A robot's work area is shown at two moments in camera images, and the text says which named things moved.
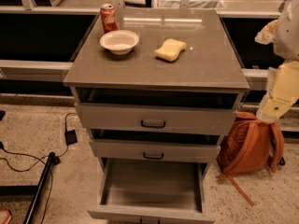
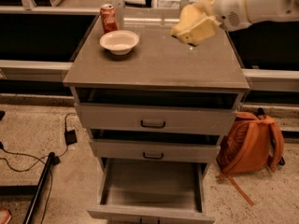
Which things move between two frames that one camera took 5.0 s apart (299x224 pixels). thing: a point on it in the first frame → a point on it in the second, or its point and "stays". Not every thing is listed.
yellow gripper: (288, 36) → (231, 8)
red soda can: (108, 17) stays
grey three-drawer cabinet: (155, 118) stays
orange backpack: (250, 146) stays
